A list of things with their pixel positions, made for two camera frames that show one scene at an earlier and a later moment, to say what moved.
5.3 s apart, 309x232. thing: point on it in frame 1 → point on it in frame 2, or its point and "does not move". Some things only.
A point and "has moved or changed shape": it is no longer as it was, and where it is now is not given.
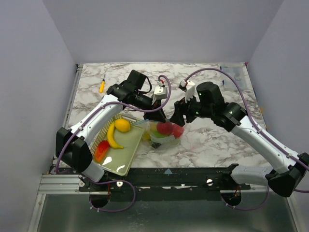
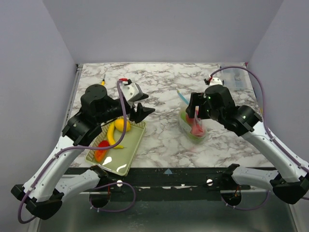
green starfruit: (158, 135) has moved or changed shape
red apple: (164, 128) has moved or changed shape
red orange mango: (101, 150) does not move
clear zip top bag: (160, 135) → (194, 130)
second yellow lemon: (122, 125) does not move
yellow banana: (110, 137) does not move
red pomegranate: (177, 130) → (196, 130)
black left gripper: (158, 116) → (141, 113)
